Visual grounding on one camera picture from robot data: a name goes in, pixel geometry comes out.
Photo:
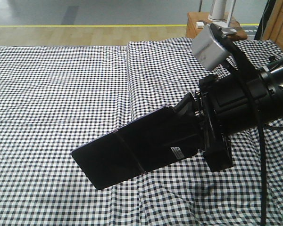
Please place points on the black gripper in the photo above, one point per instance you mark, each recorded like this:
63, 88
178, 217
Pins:
228, 107

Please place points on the black smartphone with sticker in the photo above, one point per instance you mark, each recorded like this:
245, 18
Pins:
131, 150

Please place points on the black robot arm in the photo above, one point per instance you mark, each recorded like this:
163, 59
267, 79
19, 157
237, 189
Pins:
266, 87

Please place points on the checkered duvet cover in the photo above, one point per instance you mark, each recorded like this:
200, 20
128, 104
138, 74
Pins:
187, 193

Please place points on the white charger adapter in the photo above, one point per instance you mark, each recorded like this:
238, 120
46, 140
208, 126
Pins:
200, 25

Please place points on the wooden bedside table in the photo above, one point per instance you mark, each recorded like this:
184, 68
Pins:
192, 31

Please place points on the white cylindrical appliance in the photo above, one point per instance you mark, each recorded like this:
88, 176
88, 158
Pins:
217, 10

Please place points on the wooden headboard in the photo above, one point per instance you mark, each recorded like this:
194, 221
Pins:
274, 27

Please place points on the black white checkered bedsheet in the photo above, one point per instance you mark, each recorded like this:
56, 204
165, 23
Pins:
53, 100

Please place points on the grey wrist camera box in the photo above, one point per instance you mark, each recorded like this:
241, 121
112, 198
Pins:
207, 49

